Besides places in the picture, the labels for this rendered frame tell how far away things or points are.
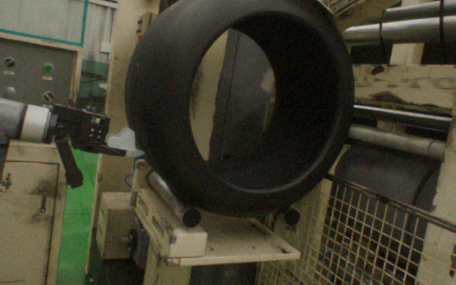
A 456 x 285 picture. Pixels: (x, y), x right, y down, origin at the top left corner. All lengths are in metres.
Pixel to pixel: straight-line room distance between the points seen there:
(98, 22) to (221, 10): 9.37
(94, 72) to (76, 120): 9.18
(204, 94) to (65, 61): 0.55
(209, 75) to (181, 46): 0.46
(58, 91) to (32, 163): 0.27
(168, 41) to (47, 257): 1.07
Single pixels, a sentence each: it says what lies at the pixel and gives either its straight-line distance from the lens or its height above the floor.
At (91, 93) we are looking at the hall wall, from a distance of 10.05.
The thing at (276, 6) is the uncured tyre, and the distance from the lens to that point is 0.89.
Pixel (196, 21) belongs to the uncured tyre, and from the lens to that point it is 0.81.
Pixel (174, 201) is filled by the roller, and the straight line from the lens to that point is 0.96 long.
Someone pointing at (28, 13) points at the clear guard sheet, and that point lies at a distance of 1.51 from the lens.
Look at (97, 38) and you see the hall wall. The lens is 10.13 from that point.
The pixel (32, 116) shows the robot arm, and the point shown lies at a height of 1.09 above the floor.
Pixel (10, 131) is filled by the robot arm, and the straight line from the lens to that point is 0.85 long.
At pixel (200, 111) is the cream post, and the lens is 1.24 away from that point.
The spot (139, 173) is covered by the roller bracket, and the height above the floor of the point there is 0.91.
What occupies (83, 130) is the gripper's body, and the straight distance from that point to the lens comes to 0.85.
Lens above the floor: 1.20
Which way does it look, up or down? 6 degrees down
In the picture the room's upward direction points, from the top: 9 degrees clockwise
